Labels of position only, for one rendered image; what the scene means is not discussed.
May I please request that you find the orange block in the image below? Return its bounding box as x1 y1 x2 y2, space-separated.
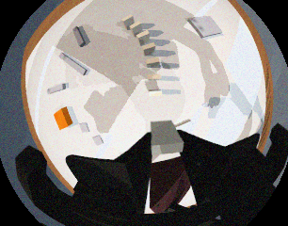
54 106 72 129

